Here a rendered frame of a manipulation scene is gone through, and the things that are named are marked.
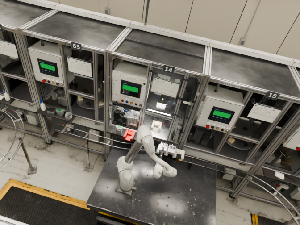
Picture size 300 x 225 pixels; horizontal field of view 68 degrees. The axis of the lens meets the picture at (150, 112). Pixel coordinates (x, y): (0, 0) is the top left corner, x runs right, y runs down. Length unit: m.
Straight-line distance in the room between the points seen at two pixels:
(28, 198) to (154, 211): 1.85
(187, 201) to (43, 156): 2.43
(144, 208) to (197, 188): 0.74
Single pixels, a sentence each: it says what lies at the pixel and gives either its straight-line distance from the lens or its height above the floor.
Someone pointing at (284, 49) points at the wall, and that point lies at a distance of 6.45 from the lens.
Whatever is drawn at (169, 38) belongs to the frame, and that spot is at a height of 2.01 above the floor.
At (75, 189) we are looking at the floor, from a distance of 3.70.
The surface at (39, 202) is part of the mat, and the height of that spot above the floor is 0.01.
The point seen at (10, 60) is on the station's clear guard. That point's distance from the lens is 3.44.
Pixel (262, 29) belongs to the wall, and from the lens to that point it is 6.14.
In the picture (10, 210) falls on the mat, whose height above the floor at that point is 0.01.
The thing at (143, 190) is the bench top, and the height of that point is 0.68.
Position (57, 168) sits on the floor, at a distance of 3.94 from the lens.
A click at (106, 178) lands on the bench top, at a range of 2.97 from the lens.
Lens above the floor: 3.23
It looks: 42 degrees down
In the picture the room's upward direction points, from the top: 11 degrees clockwise
